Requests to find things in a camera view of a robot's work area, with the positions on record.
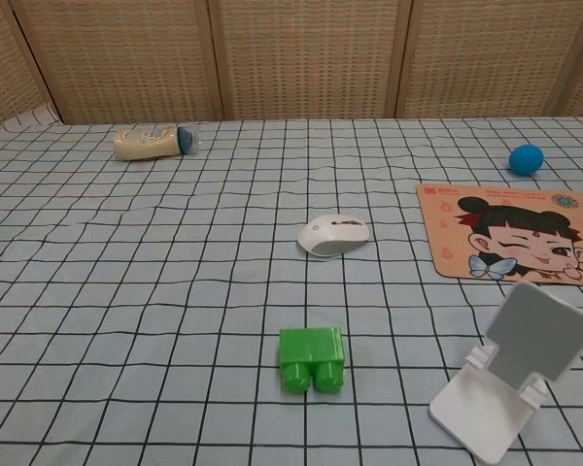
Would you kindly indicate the white grey phone stand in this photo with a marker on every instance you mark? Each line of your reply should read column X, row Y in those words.
column 471, row 403

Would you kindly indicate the white computer mouse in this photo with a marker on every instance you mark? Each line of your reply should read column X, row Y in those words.
column 330, row 235

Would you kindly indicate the beige bottle with blue cap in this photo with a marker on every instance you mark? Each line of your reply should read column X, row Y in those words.
column 146, row 143

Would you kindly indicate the green toy building block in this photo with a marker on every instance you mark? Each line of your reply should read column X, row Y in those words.
column 311, row 347

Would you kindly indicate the light blue checked tablecloth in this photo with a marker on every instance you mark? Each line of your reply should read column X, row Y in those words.
column 175, row 272

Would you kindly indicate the blue ball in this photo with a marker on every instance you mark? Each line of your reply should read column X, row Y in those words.
column 526, row 159

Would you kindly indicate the cartoon girl mouse pad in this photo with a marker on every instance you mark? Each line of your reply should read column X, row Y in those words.
column 447, row 233

